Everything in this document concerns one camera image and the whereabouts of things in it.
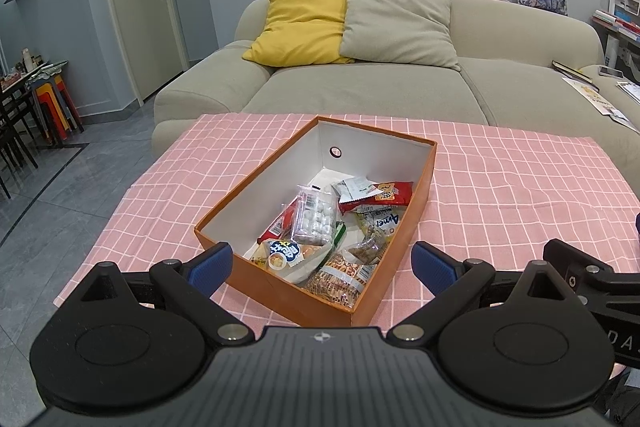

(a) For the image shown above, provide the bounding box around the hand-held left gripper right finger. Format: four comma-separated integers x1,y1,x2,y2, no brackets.
390,240,589,346

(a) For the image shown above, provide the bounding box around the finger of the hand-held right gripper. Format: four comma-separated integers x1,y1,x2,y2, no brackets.
544,239,640,306

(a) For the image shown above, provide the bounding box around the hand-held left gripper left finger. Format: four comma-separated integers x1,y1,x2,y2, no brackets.
65,242,250,346

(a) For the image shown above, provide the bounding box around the clear packet of brown nuts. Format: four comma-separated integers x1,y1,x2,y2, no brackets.
347,227,391,265

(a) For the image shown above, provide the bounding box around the white packet with blue lettering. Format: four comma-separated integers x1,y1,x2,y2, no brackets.
356,205,401,240

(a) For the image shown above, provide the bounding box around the white yellow pastry packet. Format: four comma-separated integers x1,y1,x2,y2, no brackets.
250,237,333,285

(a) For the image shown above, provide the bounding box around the red sausage stick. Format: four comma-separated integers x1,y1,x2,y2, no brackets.
257,199,301,244

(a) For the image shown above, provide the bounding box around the red snack packet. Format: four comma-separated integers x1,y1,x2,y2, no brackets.
339,181,416,214

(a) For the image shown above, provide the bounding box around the peanut cracker packet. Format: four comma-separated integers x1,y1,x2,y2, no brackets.
305,252,378,310

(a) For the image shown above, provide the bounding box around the white sachet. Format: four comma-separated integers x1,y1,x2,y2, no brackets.
331,176,381,202

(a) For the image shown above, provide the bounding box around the clear packet of white balls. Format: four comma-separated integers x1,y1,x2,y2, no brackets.
290,184,337,248

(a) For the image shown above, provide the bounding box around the orange cardboard box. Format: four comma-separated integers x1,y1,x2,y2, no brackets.
194,115,438,328

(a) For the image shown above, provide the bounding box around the pink checkered tablecloth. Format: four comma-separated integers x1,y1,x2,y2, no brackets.
54,112,640,333

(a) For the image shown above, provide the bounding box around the cream magazine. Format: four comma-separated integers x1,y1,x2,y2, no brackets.
561,77,626,118

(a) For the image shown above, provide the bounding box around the beige sofa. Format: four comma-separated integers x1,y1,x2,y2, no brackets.
151,0,640,158

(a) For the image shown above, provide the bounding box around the grey magazine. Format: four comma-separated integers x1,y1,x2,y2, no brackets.
616,81,640,104

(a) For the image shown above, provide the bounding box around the dark book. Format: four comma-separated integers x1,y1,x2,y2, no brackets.
551,59,600,90

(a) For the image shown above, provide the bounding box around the stack of coloured stools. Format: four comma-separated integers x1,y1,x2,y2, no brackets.
27,74,85,142

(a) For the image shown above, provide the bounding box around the white study desk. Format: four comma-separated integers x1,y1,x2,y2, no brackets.
590,0,640,82

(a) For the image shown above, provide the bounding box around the beige pillow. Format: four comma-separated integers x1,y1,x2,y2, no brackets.
339,0,462,72

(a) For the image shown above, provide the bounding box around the dark dining table with chairs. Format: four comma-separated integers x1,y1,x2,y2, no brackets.
0,72,41,200

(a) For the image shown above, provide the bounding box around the yellow pillow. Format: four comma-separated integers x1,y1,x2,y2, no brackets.
242,0,356,68

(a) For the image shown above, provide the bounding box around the cream door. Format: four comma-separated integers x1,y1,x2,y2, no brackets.
100,0,188,102

